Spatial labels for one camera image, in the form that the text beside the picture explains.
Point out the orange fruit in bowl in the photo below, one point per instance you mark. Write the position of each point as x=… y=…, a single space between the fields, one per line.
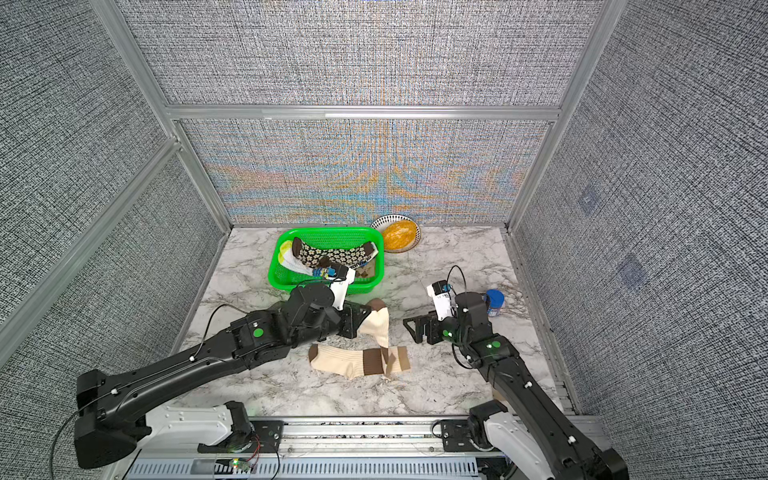
x=400 y=235

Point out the white sock blue yellow patches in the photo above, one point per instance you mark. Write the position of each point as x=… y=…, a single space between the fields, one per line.
x=287 y=259

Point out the green plastic basket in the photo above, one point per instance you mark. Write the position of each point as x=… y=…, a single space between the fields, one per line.
x=333 y=237

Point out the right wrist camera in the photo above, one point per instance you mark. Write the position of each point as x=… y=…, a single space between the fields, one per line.
x=440 y=293

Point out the blue lid jar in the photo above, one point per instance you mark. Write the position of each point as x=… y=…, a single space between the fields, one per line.
x=495 y=300

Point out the patterned white bowl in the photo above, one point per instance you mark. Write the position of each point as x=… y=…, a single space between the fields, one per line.
x=382 y=222

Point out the aluminium front rail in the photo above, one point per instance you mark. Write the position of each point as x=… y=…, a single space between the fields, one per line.
x=364 y=447

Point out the brown checkered argyle sock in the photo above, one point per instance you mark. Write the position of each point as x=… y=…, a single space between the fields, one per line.
x=366 y=273

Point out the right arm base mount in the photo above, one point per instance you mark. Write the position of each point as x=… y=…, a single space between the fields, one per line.
x=490 y=427

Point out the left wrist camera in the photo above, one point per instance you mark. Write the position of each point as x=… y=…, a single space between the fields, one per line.
x=340 y=284

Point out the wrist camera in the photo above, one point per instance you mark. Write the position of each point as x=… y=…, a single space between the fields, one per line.
x=340 y=284
x=440 y=293

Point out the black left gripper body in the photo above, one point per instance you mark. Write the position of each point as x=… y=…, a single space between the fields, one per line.
x=343 y=323

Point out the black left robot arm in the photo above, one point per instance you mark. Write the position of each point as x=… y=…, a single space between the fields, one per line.
x=113 y=410

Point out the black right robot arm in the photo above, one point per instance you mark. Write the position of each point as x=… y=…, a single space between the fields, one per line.
x=536 y=436

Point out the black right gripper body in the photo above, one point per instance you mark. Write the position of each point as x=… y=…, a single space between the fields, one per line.
x=452 y=332

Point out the brown beige striped sock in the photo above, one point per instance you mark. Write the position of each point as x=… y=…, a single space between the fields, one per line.
x=352 y=364
x=376 y=324

